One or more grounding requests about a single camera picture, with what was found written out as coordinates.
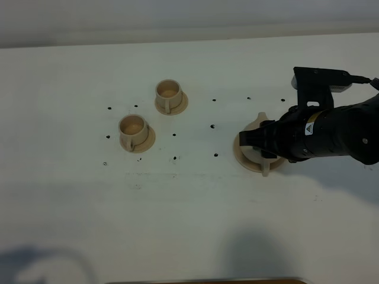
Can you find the beige teacup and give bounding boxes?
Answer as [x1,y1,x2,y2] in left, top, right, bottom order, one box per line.
[118,114,149,152]
[155,79,182,115]

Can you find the beige teapot saucer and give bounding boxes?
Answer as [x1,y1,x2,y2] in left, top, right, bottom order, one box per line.
[233,135,287,177]

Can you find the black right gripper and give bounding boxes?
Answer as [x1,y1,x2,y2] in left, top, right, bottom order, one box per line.
[239,106,326,162]

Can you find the black camera cable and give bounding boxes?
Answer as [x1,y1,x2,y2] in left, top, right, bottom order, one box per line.
[349,75,379,91]

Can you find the beige teacup far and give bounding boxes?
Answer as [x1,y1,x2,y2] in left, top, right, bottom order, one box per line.
[155,79,182,115]

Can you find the beige saucer far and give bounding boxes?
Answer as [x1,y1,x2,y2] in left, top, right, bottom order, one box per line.
[155,92,188,115]

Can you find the beige teacup near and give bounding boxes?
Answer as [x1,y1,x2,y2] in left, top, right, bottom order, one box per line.
[118,114,149,152]

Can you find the beige ceramic teapot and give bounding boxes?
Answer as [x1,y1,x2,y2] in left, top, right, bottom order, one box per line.
[233,112,286,177]

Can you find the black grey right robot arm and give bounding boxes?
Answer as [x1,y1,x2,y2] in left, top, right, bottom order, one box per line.
[239,96,378,165]

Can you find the beige saucer near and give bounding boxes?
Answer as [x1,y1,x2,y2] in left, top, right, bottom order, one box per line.
[120,125,156,153]

